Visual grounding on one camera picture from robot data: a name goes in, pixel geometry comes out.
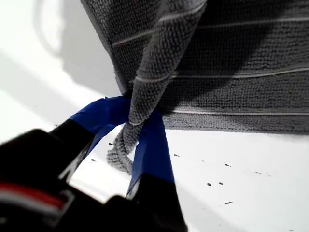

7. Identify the grey striped towel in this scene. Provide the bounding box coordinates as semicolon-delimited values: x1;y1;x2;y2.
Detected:
81;0;309;175

